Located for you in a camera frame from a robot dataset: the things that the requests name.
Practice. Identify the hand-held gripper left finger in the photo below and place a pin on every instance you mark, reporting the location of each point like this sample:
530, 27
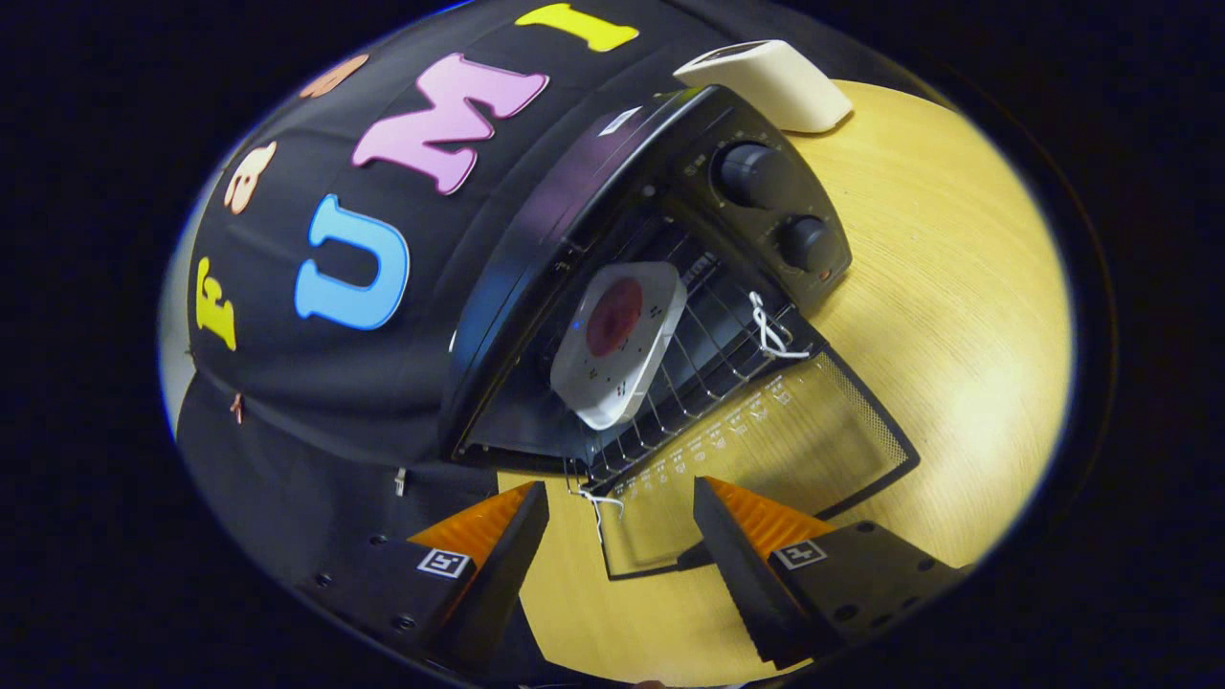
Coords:
502, 584

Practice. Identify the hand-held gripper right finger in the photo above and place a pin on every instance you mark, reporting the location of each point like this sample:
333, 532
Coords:
742, 584

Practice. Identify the white square plate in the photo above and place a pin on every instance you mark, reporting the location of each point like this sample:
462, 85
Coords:
593, 383

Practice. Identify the pink ham slice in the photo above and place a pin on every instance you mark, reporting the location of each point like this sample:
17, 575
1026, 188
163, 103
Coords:
614, 316

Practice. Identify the black toaster oven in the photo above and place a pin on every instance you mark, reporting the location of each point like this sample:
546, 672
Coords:
536, 249

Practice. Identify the metal oven rack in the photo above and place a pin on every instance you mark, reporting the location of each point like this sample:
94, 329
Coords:
708, 354

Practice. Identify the cream pop-up toaster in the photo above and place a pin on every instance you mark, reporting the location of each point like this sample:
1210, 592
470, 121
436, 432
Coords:
775, 86

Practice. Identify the black backdrop cloth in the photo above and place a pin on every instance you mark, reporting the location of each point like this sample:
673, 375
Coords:
287, 402

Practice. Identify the pink cloth clip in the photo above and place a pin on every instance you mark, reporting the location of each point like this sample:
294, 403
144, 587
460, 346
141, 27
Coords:
236, 409

